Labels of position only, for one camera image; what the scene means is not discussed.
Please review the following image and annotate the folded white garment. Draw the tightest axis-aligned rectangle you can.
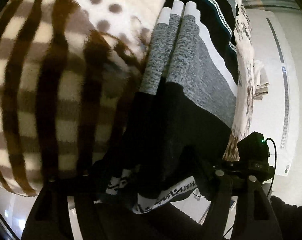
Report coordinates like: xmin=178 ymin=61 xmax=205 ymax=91
xmin=253 ymin=60 xmax=269 ymax=101

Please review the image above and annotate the brown striped fleece blanket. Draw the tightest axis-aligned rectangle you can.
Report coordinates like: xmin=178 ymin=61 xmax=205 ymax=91
xmin=0 ymin=0 xmax=166 ymax=197

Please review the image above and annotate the white floral bed blanket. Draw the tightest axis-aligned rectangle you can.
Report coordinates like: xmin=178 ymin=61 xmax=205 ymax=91
xmin=223 ymin=5 xmax=255 ymax=161

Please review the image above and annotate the black cable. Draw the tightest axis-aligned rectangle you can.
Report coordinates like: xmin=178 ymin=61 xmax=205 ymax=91
xmin=222 ymin=137 xmax=278 ymax=238

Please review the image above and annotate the white air conditioner unit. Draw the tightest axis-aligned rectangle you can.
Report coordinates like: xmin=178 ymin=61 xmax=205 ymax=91
xmin=247 ymin=9 xmax=300 ymax=177

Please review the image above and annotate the black grey white striped sweater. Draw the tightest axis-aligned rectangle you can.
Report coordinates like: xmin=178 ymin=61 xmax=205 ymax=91
xmin=94 ymin=0 xmax=238 ymax=214

